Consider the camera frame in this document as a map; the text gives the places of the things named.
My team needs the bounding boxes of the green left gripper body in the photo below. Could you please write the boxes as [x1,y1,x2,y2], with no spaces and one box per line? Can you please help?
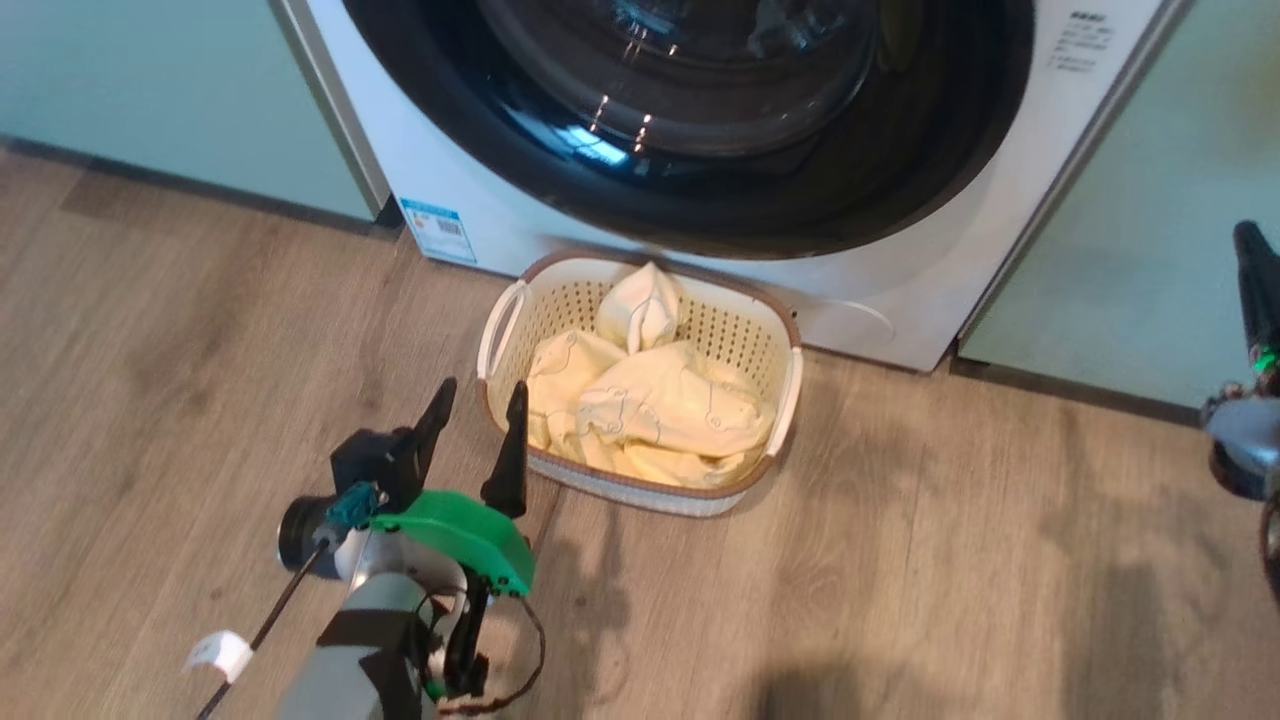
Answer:
[370,490,536,598]

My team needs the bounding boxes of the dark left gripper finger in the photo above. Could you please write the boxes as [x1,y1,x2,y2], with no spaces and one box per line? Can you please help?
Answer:
[412,377,458,471]
[481,381,529,519]

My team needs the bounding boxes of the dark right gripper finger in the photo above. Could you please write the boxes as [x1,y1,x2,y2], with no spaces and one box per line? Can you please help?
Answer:
[1233,220,1280,356]

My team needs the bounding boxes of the pale yellow bear print garment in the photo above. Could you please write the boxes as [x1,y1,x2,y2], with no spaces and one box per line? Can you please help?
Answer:
[527,330,627,453]
[575,340,777,489]

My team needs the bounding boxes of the round black glass washer door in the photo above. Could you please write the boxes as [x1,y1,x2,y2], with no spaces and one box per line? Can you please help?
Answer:
[343,0,1036,261]

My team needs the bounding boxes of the cream perforated laundry basket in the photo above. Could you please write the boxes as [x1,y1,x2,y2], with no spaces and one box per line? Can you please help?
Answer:
[476,250,804,518]

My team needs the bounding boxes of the white front-load washing machine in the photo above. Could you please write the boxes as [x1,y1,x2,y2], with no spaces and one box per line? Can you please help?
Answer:
[270,0,1196,373]

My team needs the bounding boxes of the pale green tall cabinet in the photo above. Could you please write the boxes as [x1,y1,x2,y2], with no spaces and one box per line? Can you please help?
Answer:
[958,0,1280,411]

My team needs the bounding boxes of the blue energy label sticker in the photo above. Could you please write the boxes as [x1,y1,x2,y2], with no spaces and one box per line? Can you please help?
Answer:
[400,197,478,266]

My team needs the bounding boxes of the printed text washer sticker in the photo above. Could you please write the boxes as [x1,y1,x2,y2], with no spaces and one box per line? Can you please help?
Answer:
[1050,10,1116,76]

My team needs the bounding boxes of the round drain filter cover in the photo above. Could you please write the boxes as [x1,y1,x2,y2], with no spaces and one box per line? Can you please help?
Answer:
[820,298,896,343]

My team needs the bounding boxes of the pale green cabinet panel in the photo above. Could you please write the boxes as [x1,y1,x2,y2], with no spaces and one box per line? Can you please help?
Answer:
[0,0,391,223]

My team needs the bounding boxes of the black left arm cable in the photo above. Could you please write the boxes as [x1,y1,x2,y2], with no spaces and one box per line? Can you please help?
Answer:
[195,540,333,720]

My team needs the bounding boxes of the white cable tag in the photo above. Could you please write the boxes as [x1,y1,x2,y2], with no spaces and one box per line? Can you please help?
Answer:
[185,630,253,683]

